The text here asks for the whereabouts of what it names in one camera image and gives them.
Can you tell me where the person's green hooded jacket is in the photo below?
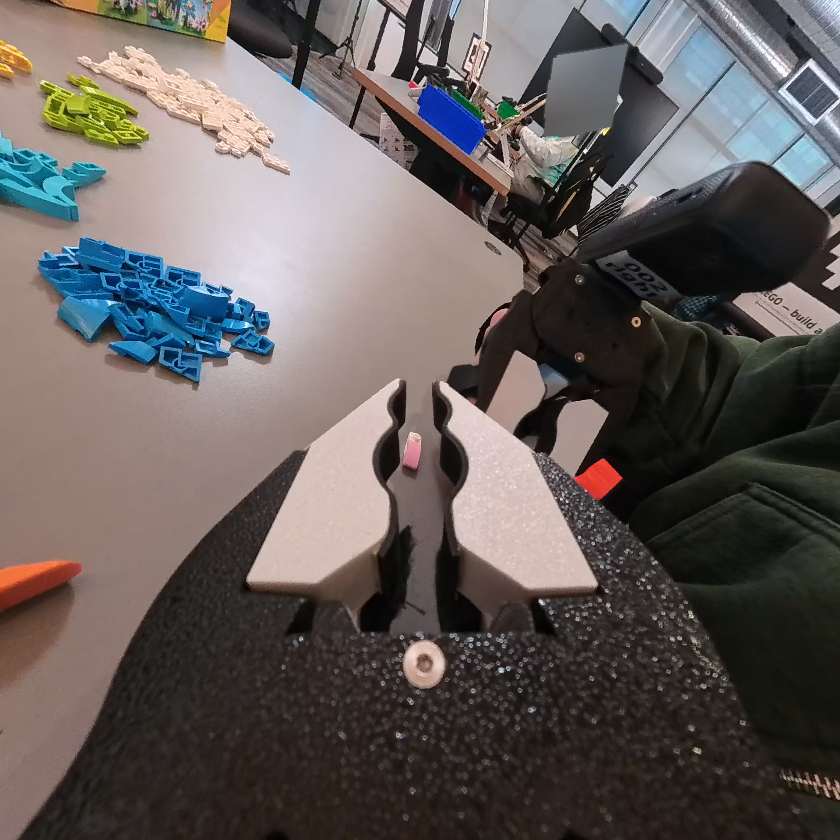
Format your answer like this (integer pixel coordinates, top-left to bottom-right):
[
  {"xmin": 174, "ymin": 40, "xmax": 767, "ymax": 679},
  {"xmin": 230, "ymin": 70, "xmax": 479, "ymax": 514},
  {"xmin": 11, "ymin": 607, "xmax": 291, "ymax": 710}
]
[{"xmin": 629, "ymin": 420, "xmax": 840, "ymax": 805}]

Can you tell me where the black office chair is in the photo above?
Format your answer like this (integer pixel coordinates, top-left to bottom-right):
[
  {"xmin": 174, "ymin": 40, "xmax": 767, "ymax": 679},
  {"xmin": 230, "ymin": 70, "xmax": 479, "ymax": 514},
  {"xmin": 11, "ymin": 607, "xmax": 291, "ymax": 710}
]
[{"xmin": 497, "ymin": 150, "xmax": 632, "ymax": 263}]

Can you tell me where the person's right forearm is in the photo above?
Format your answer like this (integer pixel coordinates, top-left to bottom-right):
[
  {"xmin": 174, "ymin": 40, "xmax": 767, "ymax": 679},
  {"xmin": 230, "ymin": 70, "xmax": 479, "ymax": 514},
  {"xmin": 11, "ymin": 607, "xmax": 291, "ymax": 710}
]
[{"xmin": 584, "ymin": 307, "xmax": 840, "ymax": 519}]

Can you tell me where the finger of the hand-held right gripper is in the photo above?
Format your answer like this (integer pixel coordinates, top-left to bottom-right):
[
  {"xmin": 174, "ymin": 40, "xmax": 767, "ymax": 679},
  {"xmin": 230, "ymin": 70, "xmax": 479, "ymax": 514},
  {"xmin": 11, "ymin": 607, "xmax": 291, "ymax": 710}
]
[{"xmin": 474, "ymin": 289, "xmax": 549, "ymax": 413}]

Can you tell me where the pile of lime lego bricks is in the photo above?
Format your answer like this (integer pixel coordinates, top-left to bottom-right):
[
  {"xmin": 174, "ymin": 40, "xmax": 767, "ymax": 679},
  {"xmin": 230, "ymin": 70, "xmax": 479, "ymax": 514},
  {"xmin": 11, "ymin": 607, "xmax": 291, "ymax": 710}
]
[{"xmin": 38, "ymin": 73, "xmax": 151, "ymax": 148}]

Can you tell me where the pile of blue lego bricks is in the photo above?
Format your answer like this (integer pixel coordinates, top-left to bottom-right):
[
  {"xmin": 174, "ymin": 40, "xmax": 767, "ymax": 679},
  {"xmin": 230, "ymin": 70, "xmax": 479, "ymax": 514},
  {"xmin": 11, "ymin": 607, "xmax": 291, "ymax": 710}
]
[{"xmin": 37, "ymin": 238, "xmax": 277, "ymax": 383}]

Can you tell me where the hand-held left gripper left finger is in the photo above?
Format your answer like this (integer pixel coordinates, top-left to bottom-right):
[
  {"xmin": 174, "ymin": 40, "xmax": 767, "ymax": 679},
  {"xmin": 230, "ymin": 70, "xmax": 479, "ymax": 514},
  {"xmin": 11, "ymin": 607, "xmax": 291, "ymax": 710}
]
[{"xmin": 246, "ymin": 379, "xmax": 408, "ymax": 627}]

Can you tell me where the colourful lego set box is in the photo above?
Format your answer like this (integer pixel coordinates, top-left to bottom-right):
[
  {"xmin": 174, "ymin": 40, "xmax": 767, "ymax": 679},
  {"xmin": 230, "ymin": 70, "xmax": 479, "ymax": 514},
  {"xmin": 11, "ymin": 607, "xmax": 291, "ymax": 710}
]
[{"xmin": 49, "ymin": 0, "xmax": 232, "ymax": 44}]

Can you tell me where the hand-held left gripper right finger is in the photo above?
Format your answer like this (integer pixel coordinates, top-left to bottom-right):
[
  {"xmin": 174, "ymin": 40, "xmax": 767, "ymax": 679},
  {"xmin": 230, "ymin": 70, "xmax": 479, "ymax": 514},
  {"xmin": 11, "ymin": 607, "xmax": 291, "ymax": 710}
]
[{"xmin": 432, "ymin": 381, "xmax": 599, "ymax": 631}]

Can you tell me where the black and white sign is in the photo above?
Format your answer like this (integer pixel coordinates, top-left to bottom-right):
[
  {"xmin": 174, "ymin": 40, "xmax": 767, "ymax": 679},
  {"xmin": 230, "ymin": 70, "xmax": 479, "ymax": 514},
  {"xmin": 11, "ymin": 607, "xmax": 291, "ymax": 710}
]
[{"xmin": 728, "ymin": 217, "xmax": 840, "ymax": 340}]

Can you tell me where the large black wall screen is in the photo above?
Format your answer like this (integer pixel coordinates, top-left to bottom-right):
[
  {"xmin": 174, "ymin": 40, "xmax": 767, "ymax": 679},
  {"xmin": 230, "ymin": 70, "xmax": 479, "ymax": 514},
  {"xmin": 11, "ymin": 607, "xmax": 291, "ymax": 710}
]
[{"xmin": 518, "ymin": 7, "xmax": 681, "ymax": 189}]

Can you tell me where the pile of white lego bricks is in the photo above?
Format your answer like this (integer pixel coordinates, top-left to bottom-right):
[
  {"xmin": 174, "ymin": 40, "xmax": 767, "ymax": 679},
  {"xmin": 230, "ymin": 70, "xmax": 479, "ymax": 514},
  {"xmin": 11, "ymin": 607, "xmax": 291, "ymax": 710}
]
[{"xmin": 77, "ymin": 46, "xmax": 291, "ymax": 175}]

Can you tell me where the orange lego brick separator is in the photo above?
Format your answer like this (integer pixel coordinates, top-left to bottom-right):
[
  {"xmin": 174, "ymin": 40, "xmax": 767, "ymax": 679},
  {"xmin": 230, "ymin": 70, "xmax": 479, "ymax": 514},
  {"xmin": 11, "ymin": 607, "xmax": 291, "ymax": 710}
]
[{"xmin": 0, "ymin": 560, "xmax": 84, "ymax": 613}]

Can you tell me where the white ceiling air vent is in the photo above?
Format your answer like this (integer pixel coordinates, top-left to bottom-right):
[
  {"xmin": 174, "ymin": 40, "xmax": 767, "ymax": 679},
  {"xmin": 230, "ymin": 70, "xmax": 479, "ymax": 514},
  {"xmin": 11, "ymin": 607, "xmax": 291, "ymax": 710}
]
[{"xmin": 779, "ymin": 59, "xmax": 840, "ymax": 127}]

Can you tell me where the blue plastic bin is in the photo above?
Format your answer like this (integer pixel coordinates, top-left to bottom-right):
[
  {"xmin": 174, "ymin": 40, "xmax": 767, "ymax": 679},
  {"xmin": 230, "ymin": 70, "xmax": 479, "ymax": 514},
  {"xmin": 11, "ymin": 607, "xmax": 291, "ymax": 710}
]
[{"xmin": 417, "ymin": 83, "xmax": 488, "ymax": 156}]

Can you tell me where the wooden office desk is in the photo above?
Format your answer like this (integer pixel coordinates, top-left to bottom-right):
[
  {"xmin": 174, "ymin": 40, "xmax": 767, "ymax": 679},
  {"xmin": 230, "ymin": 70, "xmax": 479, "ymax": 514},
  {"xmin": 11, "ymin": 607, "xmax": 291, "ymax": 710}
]
[{"xmin": 352, "ymin": 66, "xmax": 514, "ymax": 197}]

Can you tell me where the pile of turquoise lego bricks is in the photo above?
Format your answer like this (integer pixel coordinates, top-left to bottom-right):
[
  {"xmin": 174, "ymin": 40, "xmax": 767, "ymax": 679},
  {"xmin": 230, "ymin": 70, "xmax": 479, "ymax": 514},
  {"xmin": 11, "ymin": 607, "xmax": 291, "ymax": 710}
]
[{"xmin": 0, "ymin": 131, "xmax": 106, "ymax": 222}]

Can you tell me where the small red object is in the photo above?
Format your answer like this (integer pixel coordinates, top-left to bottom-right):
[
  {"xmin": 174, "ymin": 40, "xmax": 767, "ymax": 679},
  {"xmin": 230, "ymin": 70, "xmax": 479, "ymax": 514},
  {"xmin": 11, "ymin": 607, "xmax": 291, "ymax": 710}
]
[{"xmin": 575, "ymin": 458, "xmax": 623, "ymax": 501}]

